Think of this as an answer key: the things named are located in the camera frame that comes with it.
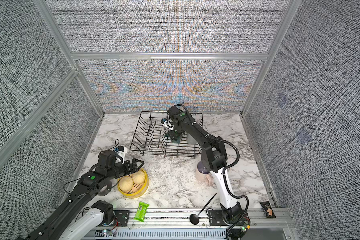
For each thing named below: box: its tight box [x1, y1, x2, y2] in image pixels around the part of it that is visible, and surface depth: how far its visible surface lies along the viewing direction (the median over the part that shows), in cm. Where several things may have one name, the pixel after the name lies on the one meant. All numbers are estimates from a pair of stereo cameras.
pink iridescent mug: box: [196, 161, 214, 187], surface depth 80 cm
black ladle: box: [189, 193, 217, 225], surface depth 75 cm
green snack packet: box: [134, 201, 149, 222], surface depth 77 cm
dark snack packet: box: [259, 201, 276, 219], surface depth 76 cm
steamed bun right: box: [132, 169, 146, 185], surface depth 83 cm
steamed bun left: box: [118, 176, 134, 192], surface depth 81 cm
